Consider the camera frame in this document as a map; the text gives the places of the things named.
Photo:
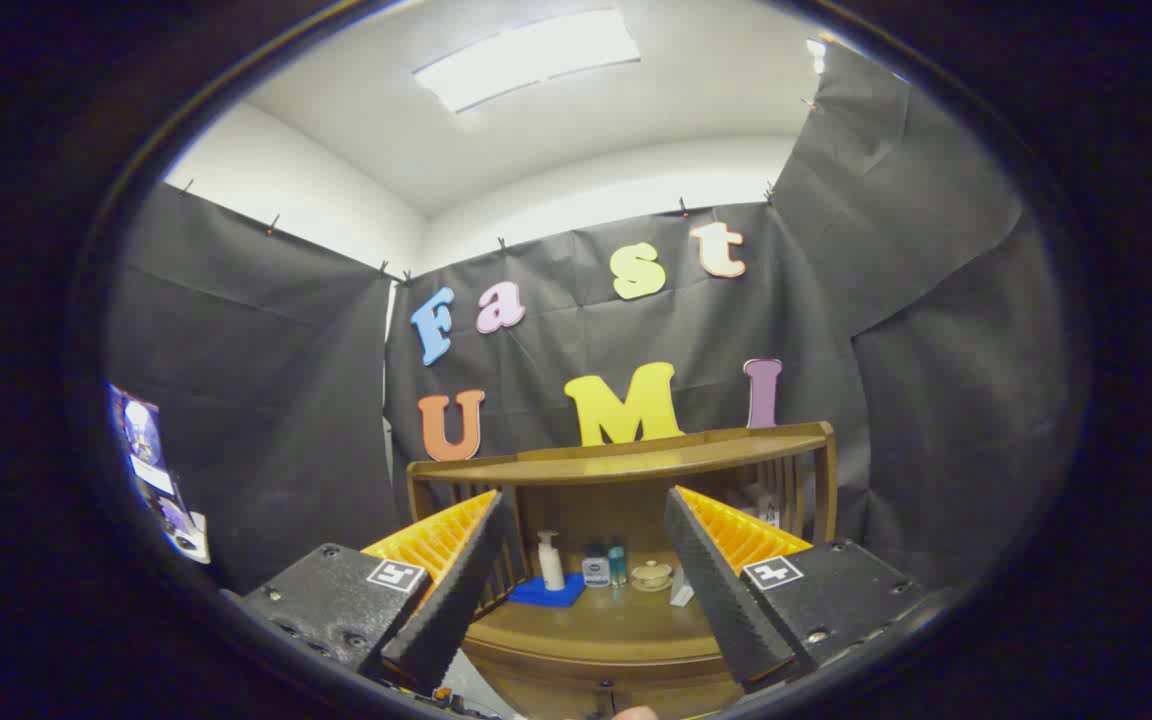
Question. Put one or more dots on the wooden cabinet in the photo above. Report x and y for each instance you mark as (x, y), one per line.
(636, 462)

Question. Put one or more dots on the pink and white book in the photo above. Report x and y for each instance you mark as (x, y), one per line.
(681, 596)

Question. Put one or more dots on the black backdrop cloth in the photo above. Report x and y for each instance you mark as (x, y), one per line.
(266, 400)

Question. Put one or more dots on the white lotion bottle blue cap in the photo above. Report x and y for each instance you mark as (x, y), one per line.
(596, 570)

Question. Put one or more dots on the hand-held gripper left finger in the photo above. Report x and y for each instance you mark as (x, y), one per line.
(456, 590)

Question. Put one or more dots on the plain white book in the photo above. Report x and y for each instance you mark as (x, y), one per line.
(761, 512)

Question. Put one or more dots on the wooden countertop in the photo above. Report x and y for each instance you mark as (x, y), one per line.
(616, 622)

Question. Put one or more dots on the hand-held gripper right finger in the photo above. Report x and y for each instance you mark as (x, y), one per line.
(711, 590)

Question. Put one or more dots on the blue folded cloth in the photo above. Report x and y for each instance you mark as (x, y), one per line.
(536, 595)

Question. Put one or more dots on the white pump bottle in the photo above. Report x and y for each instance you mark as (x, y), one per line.
(552, 570)

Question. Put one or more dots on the cream lidded teacup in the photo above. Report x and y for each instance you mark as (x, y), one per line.
(652, 576)

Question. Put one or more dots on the slim teal bottle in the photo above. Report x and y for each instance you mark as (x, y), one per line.
(617, 566)

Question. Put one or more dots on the blue wall poster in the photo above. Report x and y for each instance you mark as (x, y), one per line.
(146, 450)

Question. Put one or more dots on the ceiling light panel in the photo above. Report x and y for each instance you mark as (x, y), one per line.
(526, 58)

